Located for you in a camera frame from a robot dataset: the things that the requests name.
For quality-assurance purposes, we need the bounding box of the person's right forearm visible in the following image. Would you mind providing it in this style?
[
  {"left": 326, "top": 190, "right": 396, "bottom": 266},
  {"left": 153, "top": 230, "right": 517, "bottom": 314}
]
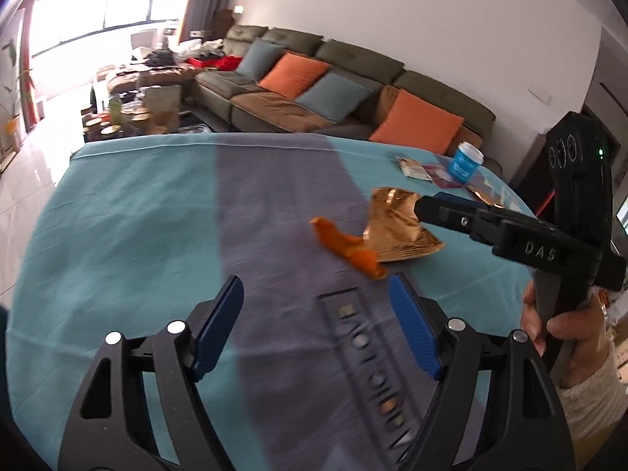
[{"left": 557, "top": 343, "right": 628, "bottom": 452}]

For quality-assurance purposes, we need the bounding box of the person's right hand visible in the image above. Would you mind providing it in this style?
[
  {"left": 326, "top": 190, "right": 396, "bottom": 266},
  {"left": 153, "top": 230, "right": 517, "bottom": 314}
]
[{"left": 521, "top": 282, "right": 614, "bottom": 388}]

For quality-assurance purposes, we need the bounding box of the dark coffee table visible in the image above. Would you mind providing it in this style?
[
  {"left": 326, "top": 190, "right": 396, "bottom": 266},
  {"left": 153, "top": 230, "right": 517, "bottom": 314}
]
[{"left": 81, "top": 108, "right": 217, "bottom": 144}]

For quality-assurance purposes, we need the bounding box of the green brown sofa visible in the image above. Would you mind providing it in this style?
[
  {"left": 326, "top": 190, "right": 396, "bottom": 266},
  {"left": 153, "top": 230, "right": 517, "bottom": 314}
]
[{"left": 189, "top": 24, "right": 496, "bottom": 155}]

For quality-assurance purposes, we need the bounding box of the brown cabinet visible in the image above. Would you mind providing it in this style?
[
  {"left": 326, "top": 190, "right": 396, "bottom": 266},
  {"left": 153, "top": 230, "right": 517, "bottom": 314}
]
[{"left": 212, "top": 9, "right": 236, "bottom": 35}]

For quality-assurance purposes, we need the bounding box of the beige small packet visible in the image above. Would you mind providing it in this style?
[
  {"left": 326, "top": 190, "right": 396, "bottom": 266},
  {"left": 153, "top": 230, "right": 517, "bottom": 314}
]
[{"left": 395, "top": 156, "right": 431, "bottom": 180}]

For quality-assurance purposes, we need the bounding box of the red small packet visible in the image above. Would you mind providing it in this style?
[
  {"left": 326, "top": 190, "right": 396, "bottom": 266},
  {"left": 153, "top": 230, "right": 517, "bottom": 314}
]
[{"left": 424, "top": 164, "right": 472, "bottom": 190}]

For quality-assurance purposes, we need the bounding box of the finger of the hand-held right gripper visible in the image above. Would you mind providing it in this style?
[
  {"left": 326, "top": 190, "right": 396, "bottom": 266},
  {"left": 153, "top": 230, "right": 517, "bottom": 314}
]
[
  {"left": 434, "top": 192, "right": 557, "bottom": 232},
  {"left": 415, "top": 195, "right": 502, "bottom": 254}
]

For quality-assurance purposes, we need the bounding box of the brown ottoman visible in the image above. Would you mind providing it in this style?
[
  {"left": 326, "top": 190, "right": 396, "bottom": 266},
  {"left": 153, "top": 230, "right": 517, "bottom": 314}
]
[{"left": 105, "top": 65, "right": 199, "bottom": 95}]

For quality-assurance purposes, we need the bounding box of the group of jars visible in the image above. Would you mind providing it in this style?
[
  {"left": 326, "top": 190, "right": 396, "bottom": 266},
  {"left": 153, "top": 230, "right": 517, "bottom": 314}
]
[{"left": 82, "top": 95, "right": 150, "bottom": 142}]

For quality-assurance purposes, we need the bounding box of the orange wrapper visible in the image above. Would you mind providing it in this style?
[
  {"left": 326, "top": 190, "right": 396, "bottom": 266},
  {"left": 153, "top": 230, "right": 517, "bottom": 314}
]
[{"left": 310, "top": 216, "right": 386, "bottom": 279}]

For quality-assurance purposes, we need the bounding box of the blue-grey cushion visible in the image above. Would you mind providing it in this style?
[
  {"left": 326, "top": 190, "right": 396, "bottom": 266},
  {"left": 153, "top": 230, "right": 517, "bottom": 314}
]
[
  {"left": 235, "top": 38, "right": 285, "bottom": 82},
  {"left": 296, "top": 71, "right": 374, "bottom": 123}
]

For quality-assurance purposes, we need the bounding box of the red cloth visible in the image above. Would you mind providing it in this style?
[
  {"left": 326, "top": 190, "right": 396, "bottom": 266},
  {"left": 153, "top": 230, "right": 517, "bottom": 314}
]
[{"left": 186, "top": 55, "right": 243, "bottom": 72}]

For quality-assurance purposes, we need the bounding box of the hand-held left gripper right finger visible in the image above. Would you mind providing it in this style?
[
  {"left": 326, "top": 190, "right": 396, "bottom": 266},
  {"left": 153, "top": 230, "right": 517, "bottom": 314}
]
[{"left": 387, "top": 272, "right": 575, "bottom": 471}]

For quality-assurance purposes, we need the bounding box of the gold foil wrapper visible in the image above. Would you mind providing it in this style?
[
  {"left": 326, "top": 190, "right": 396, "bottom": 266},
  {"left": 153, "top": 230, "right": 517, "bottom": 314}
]
[{"left": 362, "top": 186, "right": 447, "bottom": 263}]

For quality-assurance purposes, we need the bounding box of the orange cushion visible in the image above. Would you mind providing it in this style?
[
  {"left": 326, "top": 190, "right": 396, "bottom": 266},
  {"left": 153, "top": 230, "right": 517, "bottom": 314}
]
[
  {"left": 258, "top": 53, "right": 330, "bottom": 100},
  {"left": 369, "top": 89, "right": 465, "bottom": 156}
]

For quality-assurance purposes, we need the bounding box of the gold snack packet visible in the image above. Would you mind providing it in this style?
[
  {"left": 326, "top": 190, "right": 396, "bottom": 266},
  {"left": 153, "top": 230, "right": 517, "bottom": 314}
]
[{"left": 466, "top": 184, "right": 506, "bottom": 207}]

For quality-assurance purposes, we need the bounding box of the blue cup white lid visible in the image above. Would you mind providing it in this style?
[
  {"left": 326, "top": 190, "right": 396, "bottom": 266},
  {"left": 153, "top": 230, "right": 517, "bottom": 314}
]
[{"left": 447, "top": 141, "right": 485, "bottom": 181}]

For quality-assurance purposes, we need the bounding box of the beige paper bag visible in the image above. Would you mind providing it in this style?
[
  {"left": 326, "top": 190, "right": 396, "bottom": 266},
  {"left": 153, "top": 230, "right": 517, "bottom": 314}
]
[{"left": 146, "top": 86, "right": 181, "bottom": 134}]

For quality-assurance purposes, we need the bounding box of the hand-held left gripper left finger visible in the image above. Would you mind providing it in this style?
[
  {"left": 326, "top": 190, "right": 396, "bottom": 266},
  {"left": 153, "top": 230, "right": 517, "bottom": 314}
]
[{"left": 58, "top": 275, "right": 245, "bottom": 471}]

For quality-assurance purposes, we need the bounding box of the large window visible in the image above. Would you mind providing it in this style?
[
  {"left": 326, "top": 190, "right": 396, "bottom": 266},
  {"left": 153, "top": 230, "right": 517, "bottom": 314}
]
[{"left": 32, "top": 0, "right": 194, "bottom": 57}]

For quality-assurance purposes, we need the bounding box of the white chair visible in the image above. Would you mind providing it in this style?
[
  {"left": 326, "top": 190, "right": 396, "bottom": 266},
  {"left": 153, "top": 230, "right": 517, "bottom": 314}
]
[{"left": 130, "top": 30, "right": 157, "bottom": 52}]

